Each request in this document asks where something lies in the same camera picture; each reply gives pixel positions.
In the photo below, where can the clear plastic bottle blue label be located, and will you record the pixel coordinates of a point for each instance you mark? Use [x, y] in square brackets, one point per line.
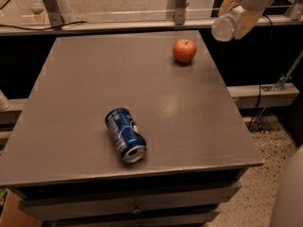
[228, 25]

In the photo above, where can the cardboard box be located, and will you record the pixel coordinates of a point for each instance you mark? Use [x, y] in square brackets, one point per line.
[12, 216]

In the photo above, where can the metal bracket left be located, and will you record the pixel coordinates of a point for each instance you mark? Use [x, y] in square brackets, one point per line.
[53, 13]

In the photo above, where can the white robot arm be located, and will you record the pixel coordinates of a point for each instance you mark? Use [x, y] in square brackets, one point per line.
[288, 208]

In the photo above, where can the blue soda can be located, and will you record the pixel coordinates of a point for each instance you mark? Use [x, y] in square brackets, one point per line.
[129, 143]

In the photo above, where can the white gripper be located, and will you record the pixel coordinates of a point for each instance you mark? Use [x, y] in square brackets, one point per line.
[247, 19]

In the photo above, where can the grey drawer cabinet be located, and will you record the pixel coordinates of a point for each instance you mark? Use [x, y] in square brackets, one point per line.
[62, 163]

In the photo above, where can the metal bracket centre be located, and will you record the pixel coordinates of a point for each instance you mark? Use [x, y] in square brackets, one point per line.
[180, 12]

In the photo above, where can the red apple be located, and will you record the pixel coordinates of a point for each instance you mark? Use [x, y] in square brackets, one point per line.
[184, 50]

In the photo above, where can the metal bracket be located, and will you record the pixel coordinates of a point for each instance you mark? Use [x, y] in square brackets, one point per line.
[180, 12]
[53, 13]

